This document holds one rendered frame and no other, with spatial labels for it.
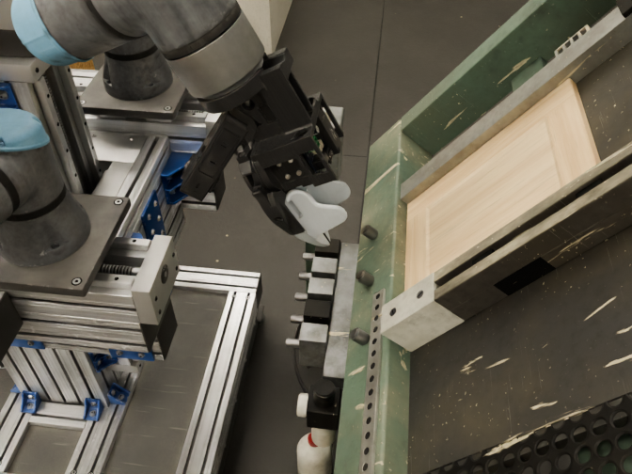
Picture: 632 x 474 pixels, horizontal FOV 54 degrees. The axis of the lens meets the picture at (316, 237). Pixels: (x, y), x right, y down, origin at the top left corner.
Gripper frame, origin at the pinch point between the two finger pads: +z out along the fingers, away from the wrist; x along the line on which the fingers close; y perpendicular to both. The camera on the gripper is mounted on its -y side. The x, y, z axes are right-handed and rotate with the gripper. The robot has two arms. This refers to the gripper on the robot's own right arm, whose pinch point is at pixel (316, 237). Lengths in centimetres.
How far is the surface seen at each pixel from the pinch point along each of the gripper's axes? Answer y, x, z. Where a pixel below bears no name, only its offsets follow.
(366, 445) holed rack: -12.8, -1.0, 41.4
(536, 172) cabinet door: 20, 38, 31
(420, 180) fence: -4, 56, 39
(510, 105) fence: 18, 56, 29
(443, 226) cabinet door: 1, 41, 39
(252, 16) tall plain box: -112, 272, 63
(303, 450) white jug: -60, 33, 99
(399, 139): -10, 76, 41
